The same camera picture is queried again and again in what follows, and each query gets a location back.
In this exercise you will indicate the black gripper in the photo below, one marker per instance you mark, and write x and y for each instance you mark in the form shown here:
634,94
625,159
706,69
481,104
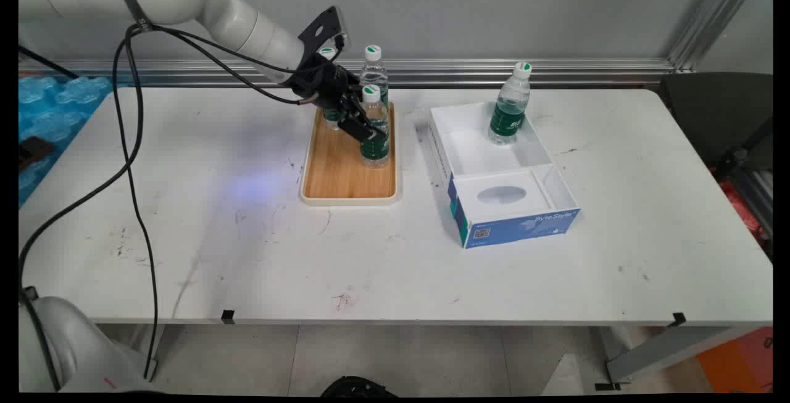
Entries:
321,85

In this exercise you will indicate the green label water bottle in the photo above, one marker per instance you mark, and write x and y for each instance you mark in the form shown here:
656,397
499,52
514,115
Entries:
507,119
333,121
374,153
374,73

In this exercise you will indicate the wooden tray with white rim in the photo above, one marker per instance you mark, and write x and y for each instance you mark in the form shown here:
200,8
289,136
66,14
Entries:
345,174

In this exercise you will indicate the white and blue cardboard box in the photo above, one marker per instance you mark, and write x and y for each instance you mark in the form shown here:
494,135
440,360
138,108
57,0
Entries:
524,227

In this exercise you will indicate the black tape marker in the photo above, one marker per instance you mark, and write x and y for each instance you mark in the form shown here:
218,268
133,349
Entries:
228,316

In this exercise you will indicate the black round floor object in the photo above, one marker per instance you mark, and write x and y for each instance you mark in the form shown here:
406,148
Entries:
357,387

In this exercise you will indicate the small dark brown object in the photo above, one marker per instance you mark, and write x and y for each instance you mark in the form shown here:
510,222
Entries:
32,151

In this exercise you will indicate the grey metal table leg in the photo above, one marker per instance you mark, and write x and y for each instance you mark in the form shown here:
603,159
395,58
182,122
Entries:
666,350

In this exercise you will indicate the red packaging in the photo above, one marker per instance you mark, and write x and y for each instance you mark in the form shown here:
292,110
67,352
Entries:
744,211

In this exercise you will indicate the orange box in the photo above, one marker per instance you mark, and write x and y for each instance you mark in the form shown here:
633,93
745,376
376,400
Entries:
740,363

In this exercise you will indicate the horizontal aluminium frame rail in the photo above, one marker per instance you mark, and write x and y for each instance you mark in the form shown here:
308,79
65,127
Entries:
524,73

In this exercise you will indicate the slanted aluminium frame post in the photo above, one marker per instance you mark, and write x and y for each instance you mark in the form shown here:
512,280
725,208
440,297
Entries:
716,20

